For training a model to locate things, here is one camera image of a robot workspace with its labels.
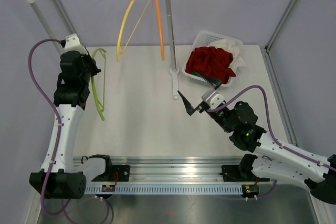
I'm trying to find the red t shirt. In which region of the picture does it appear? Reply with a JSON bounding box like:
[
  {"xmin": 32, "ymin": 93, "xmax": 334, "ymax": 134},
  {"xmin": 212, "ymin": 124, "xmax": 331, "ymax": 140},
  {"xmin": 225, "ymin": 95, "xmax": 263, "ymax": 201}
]
[{"xmin": 186, "ymin": 47, "xmax": 236, "ymax": 84}]

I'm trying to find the white t shirt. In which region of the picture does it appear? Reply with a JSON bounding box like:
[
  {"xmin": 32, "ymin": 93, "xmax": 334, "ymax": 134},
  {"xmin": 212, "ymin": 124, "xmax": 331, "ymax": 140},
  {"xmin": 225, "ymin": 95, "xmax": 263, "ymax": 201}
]
[{"xmin": 208, "ymin": 38, "xmax": 247, "ymax": 72}]

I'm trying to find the green hanger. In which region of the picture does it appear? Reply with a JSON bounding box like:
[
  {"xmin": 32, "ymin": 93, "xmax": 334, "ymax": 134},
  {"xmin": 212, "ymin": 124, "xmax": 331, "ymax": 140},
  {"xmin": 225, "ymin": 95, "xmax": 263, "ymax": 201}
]
[{"xmin": 91, "ymin": 48, "xmax": 107, "ymax": 121}]

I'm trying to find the yellow hanger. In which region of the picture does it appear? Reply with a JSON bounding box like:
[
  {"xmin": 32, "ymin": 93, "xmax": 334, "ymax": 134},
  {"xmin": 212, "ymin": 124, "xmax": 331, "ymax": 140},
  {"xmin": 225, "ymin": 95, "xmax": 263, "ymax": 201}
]
[{"xmin": 115, "ymin": 0, "xmax": 153, "ymax": 62}]

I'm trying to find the orange hanger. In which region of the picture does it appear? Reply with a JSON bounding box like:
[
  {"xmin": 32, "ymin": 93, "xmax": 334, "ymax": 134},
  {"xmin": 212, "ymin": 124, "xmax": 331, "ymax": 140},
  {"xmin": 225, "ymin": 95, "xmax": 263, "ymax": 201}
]
[{"xmin": 154, "ymin": 0, "xmax": 165, "ymax": 61}]

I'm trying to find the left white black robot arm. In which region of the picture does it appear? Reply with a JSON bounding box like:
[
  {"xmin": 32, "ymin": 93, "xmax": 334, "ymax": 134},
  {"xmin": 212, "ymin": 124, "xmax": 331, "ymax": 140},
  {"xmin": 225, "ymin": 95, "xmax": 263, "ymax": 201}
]
[{"xmin": 29, "ymin": 50, "xmax": 113, "ymax": 199}]

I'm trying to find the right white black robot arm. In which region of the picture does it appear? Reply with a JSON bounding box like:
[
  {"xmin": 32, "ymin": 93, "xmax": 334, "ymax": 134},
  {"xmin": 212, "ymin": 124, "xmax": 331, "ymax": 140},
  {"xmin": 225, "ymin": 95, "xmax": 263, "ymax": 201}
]
[{"xmin": 180, "ymin": 75, "xmax": 335, "ymax": 205}]

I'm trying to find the white plastic basket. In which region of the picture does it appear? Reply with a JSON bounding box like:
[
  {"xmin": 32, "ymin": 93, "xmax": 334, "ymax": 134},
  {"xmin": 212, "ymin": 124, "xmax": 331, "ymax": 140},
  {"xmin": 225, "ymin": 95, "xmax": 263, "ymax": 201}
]
[{"xmin": 182, "ymin": 31, "xmax": 247, "ymax": 88}]

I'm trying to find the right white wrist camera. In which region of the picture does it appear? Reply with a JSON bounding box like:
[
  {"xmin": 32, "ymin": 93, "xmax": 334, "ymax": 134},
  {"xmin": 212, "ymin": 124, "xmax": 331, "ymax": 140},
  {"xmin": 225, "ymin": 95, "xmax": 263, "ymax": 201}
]
[{"xmin": 202, "ymin": 89, "xmax": 225, "ymax": 110}]

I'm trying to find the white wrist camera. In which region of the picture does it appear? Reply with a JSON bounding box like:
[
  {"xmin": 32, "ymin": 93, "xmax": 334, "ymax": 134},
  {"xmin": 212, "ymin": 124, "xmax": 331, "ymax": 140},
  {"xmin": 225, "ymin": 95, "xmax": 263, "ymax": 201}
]
[
  {"xmin": 202, "ymin": 89, "xmax": 225, "ymax": 110},
  {"xmin": 60, "ymin": 34, "xmax": 89, "ymax": 55}
]

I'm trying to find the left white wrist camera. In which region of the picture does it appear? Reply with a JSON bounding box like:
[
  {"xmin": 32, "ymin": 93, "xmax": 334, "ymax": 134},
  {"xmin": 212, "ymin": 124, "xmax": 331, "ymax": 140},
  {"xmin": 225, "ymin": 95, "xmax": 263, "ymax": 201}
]
[{"xmin": 60, "ymin": 34, "xmax": 89, "ymax": 55}]

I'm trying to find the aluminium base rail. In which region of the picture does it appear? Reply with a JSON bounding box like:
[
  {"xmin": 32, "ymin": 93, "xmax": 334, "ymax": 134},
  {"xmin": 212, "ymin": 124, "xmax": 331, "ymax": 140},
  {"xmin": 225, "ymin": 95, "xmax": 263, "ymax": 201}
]
[{"xmin": 35, "ymin": 155, "xmax": 321, "ymax": 196}]

